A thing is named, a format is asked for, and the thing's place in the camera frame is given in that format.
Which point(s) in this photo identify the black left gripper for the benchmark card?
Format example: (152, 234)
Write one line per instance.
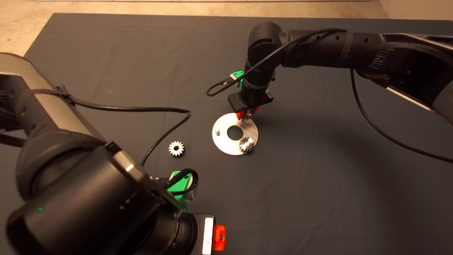
(208, 233)

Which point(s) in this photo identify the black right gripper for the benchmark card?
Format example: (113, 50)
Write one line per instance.
(247, 102)

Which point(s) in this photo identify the small steel planetary gear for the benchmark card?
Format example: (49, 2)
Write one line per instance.
(244, 147)
(247, 115)
(173, 146)

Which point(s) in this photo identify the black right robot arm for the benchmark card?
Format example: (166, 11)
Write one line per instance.
(265, 42)

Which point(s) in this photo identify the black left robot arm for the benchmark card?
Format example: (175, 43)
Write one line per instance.
(88, 198)

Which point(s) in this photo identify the round metal carrier plate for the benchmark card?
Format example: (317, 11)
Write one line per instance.
(223, 141)

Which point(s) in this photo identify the dark grey table cloth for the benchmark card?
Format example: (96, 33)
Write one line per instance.
(318, 194)

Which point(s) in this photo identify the green right camera mount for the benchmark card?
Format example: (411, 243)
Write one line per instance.
(239, 75)

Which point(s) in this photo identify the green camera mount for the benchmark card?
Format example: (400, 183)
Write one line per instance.
(239, 75)
(178, 185)

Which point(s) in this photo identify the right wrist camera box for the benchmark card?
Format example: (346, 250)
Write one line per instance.
(233, 76)

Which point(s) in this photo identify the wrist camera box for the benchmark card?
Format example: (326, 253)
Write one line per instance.
(195, 192)
(233, 76)

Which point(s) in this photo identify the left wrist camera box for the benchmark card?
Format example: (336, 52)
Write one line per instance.
(195, 192)

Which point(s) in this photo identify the green left camera mount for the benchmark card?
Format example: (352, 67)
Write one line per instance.
(178, 185)

